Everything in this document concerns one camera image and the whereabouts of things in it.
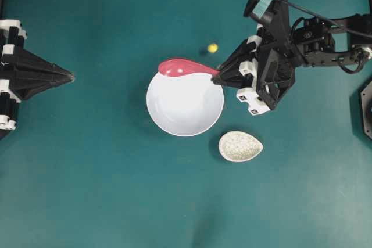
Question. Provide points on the pink ceramic spoon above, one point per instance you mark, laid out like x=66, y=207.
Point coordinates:
x=178, y=67

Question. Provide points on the speckled spoon rest dish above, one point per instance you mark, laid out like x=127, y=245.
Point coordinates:
x=239, y=147

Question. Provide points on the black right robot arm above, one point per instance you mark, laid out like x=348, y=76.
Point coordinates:
x=345, y=43

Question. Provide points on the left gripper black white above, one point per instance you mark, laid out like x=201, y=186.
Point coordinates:
x=13, y=91

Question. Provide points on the white round bowl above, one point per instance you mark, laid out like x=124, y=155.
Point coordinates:
x=184, y=106

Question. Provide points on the yellow hexagonal prism block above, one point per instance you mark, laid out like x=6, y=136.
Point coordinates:
x=212, y=48

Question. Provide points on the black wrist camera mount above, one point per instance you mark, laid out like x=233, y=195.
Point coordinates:
x=273, y=15

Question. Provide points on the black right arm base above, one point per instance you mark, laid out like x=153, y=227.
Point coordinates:
x=361, y=111

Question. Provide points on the green table mat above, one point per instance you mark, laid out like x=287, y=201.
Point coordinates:
x=87, y=166

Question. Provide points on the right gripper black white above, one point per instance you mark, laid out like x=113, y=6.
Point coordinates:
x=263, y=76

